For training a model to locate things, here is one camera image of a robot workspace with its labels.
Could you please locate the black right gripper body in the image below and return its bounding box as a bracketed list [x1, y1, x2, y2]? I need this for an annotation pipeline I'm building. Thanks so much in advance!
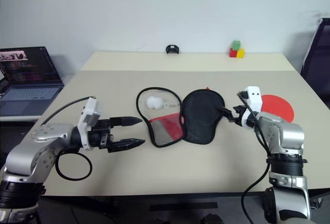
[231, 104, 249, 126]

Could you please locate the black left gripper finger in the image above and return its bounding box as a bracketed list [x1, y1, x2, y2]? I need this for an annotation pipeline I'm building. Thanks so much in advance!
[107, 138, 146, 154]
[110, 116, 143, 127]

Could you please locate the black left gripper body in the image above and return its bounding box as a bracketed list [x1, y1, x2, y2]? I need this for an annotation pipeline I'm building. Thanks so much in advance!
[89, 119, 114, 150]

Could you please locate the black mesh paddle case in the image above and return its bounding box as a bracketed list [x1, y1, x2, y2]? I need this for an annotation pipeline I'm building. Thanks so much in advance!
[136, 86, 226, 149]

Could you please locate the white ping pong ball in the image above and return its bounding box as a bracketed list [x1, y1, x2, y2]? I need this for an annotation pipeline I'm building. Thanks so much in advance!
[145, 96, 181, 110]

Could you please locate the red table tennis paddle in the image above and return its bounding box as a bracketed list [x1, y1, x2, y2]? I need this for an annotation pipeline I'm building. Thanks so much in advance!
[260, 94, 295, 123]

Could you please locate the blue open laptop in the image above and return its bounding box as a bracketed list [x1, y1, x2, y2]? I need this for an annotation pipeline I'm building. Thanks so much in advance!
[0, 46, 65, 117]

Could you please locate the black office chair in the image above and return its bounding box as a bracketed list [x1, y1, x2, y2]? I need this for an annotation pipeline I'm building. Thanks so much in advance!
[300, 17, 330, 104]

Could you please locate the chair caster wheel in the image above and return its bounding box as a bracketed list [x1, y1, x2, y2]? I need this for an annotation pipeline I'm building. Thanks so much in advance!
[309, 197, 324, 210]

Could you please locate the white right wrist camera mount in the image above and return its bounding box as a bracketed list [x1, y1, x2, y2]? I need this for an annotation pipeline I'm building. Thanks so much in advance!
[240, 86, 263, 131]

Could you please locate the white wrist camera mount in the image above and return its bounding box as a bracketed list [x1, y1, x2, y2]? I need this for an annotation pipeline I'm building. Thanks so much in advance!
[76, 97, 101, 150]
[240, 86, 263, 131]

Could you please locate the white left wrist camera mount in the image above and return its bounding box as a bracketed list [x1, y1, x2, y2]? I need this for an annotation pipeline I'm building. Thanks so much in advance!
[76, 97, 101, 150]

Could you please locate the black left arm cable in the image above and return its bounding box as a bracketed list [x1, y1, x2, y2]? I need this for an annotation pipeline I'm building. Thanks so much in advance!
[40, 95, 97, 181]

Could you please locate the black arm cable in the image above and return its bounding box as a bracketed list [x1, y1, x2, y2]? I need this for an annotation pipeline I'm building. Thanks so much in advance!
[237, 91, 274, 224]
[40, 95, 97, 181]

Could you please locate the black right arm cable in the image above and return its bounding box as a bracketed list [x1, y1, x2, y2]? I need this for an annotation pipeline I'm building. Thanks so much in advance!
[237, 91, 274, 224]

